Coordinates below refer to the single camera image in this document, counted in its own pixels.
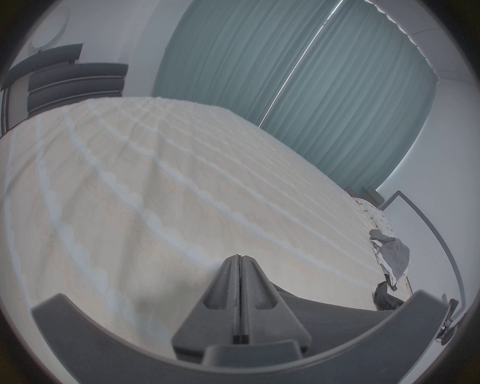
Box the blue-green curtain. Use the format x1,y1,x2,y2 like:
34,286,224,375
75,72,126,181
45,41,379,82
152,0,340,127
261,0,440,193

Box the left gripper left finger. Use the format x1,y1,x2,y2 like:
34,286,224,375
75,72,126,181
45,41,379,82
172,254,241,354

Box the black T-shirt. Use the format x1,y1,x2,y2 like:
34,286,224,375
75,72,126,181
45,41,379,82
271,283,405,361

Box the grey bedside table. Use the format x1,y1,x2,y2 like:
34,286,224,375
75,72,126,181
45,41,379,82
345,187,383,205

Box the white printed pillow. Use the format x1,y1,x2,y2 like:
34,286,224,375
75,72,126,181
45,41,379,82
354,197,395,241

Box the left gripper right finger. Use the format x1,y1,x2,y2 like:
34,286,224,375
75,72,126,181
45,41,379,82
241,254,312,348

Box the bed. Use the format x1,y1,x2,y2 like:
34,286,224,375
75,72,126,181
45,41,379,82
0,97,467,355

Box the pile of clothes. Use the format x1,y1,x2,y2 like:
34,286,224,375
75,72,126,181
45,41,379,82
369,229,412,312

